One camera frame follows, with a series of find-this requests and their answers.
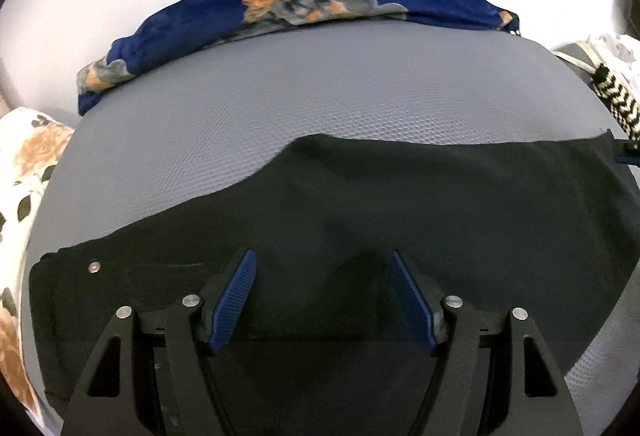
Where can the blue floral blanket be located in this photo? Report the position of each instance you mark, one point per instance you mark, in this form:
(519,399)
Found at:
(210,11)

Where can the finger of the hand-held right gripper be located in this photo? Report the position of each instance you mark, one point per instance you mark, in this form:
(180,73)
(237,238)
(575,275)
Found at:
(632,147)
(629,160)

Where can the white patterned cloth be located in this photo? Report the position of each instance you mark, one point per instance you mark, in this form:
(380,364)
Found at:
(607,49)

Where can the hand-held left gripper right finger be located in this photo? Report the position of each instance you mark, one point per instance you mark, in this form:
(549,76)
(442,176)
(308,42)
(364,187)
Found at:
(412,306)

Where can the white floral pillow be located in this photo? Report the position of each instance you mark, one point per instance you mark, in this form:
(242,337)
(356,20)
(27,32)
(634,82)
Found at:
(20,176)

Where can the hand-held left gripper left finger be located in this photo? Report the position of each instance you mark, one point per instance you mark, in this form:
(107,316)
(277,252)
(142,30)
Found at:
(232,301)

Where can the black pants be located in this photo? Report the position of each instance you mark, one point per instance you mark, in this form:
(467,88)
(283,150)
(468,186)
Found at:
(350,206)

